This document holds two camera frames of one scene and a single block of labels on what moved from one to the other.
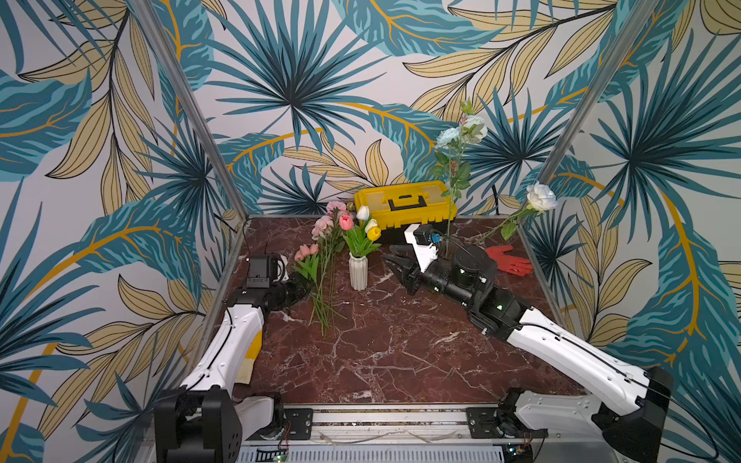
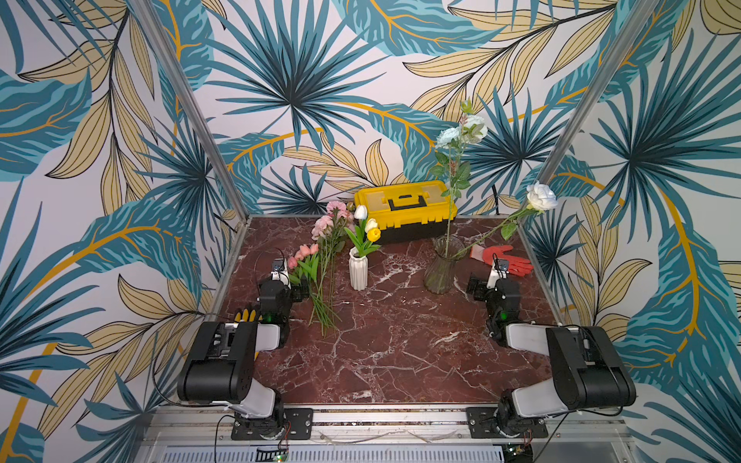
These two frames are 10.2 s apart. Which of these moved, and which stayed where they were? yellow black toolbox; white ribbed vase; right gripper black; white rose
Moved: right gripper black
Stayed: white ribbed vase; yellow black toolbox; white rose
